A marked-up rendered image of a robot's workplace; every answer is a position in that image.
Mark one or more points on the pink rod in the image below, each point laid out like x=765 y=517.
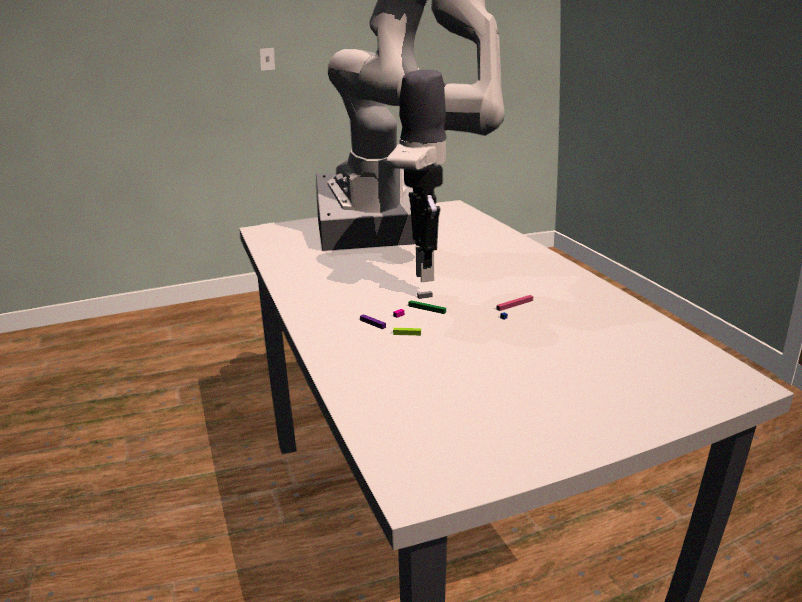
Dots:
x=514 y=303

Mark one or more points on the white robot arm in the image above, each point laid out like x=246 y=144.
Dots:
x=372 y=174

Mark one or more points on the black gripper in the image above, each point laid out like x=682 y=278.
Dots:
x=424 y=228

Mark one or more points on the purple rod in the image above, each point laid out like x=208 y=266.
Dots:
x=373 y=321

